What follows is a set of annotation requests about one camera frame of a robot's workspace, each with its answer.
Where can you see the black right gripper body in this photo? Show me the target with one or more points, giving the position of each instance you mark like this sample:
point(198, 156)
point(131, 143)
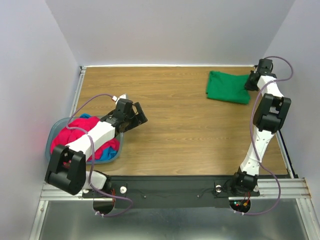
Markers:
point(250, 83)

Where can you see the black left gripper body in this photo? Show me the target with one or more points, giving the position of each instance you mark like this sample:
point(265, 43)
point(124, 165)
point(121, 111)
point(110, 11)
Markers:
point(131, 120)

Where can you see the green t shirt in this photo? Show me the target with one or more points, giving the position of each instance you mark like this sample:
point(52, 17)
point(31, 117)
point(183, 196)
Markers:
point(227, 87)

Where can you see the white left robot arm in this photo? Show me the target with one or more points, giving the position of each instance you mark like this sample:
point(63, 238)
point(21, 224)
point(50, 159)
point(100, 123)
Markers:
point(67, 165)

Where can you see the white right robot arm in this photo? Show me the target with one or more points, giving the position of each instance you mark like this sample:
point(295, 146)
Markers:
point(267, 118)

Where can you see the blue t shirt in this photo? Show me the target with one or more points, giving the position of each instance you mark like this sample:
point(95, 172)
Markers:
point(109, 149)

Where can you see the grey plastic bin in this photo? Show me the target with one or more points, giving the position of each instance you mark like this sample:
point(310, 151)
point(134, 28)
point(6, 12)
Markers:
point(60, 124)

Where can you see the pink t shirt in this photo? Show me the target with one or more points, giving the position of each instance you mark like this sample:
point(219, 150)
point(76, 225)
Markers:
point(66, 135)

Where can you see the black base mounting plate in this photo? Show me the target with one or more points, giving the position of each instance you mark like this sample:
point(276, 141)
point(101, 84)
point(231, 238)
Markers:
point(187, 191)

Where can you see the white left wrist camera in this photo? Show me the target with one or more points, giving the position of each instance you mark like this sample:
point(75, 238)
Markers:
point(117, 98)

